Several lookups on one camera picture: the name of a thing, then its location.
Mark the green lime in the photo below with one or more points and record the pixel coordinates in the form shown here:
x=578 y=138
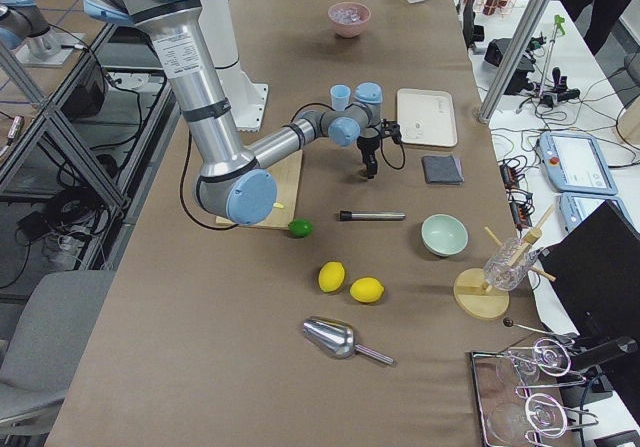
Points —
x=300 y=228

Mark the pink bowl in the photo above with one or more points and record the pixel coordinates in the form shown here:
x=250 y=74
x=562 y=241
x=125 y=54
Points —
x=352 y=30

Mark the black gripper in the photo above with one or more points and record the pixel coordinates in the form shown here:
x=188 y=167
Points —
x=368 y=146

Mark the blue teach pendant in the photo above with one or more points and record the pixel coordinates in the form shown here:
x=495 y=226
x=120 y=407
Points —
x=576 y=207
x=575 y=163

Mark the wooden mug tree stand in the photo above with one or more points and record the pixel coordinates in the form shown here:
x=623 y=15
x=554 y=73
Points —
x=483 y=292

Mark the cream rabbit tray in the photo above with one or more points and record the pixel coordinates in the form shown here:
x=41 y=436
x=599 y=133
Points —
x=426 y=117

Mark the clear glass on stand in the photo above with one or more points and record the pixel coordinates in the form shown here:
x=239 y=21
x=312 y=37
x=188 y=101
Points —
x=506 y=269

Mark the mint green bowl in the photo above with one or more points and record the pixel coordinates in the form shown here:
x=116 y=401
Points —
x=444 y=235

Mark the wooden cutting board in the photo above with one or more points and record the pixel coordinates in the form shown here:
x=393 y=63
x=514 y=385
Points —
x=287 y=192

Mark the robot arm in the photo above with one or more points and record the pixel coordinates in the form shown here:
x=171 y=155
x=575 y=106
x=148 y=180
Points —
x=233 y=181
x=21 y=19

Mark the aluminium frame post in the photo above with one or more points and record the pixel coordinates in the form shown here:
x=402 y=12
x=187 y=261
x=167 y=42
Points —
x=520 y=39

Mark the yellow lemon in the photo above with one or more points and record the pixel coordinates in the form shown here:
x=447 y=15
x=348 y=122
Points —
x=331 y=276
x=367 y=290

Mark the light blue plastic cup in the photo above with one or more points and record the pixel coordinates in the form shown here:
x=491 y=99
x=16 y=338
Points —
x=340 y=97

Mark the grey office chair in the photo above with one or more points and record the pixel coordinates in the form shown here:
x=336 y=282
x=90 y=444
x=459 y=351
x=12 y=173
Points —
x=48 y=343

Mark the black monitor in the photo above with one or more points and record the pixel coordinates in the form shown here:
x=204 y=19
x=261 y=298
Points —
x=597 y=274

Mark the steel muddler black tip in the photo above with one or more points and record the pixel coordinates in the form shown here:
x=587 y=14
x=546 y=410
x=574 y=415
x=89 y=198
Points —
x=346 y=215

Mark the metal scoop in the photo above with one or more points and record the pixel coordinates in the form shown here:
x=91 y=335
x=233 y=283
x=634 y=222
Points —
x=338 y=340

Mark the wire glass rack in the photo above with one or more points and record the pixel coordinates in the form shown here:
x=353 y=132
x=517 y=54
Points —
x=517 y=394

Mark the pile of ice cubes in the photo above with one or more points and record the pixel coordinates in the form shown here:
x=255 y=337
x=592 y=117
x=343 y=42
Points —
x=346 y=14

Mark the grey folded cloth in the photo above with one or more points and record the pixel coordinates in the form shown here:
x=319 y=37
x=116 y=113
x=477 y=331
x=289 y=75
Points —
x=442 y=169

